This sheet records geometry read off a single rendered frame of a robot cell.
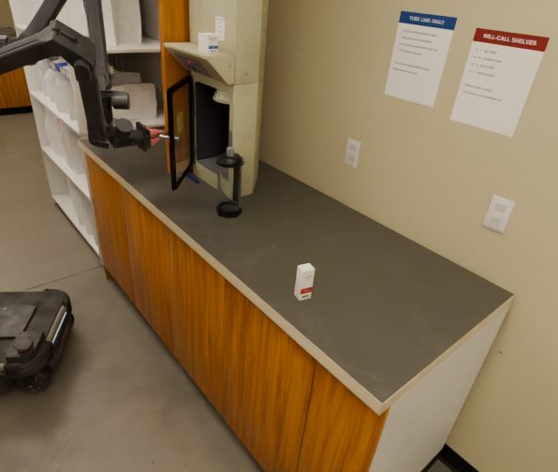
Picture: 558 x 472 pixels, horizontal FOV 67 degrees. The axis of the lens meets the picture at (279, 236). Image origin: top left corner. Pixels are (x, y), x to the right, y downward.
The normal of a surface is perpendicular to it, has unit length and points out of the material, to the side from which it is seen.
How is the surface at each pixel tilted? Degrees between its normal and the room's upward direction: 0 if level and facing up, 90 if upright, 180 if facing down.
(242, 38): 90
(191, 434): 0
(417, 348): 1
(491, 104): 90
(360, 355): 0
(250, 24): 90
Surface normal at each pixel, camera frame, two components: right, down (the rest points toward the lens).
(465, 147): -0.76, 0.28
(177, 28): 0.64, 0.44
